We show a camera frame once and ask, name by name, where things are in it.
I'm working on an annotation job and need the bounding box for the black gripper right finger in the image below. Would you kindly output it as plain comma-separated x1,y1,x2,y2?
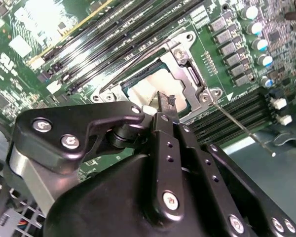
166,95,296,237

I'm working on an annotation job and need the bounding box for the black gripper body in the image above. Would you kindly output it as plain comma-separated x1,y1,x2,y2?
43,154,234,237

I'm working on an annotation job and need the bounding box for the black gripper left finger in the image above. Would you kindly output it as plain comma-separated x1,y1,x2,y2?
4,91,185,224

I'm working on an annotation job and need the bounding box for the silver CPU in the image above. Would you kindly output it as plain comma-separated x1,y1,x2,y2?
122,61,189,113

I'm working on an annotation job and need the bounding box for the metal socket cover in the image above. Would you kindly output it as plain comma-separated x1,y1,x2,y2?
98,41,213,117

